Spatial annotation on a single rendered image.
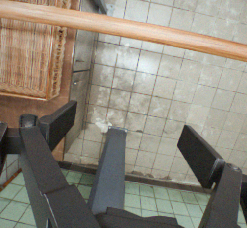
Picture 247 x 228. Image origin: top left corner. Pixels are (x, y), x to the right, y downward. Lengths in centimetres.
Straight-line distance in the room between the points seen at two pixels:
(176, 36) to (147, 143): 148
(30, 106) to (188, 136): 103
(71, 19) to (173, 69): 132
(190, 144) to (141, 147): 155
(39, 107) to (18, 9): 81
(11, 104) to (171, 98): 130
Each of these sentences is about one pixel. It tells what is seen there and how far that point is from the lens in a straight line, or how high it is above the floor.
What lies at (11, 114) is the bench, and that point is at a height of 58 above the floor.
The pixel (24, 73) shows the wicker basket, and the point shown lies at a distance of 109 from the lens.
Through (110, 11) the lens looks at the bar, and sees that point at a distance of 155.
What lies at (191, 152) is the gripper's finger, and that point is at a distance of 18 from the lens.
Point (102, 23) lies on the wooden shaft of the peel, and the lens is 29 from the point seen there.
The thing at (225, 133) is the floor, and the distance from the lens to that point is 193.
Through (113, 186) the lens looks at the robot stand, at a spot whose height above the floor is 79.
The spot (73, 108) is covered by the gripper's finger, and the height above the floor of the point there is 132.
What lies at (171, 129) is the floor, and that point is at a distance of 168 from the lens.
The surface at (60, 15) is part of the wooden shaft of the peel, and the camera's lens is 31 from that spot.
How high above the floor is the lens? 148
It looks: 75 degrees down
